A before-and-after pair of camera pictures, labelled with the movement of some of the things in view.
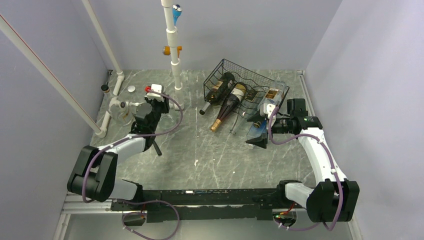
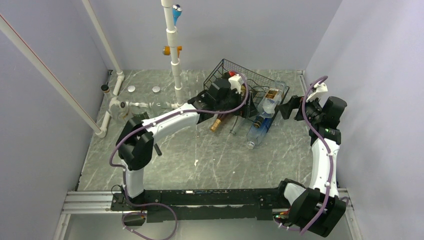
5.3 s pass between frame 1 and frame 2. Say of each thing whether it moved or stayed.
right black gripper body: moved
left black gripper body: moved
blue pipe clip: stayed
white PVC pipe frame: stayed
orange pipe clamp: stayed
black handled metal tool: stayed
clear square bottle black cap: stayed
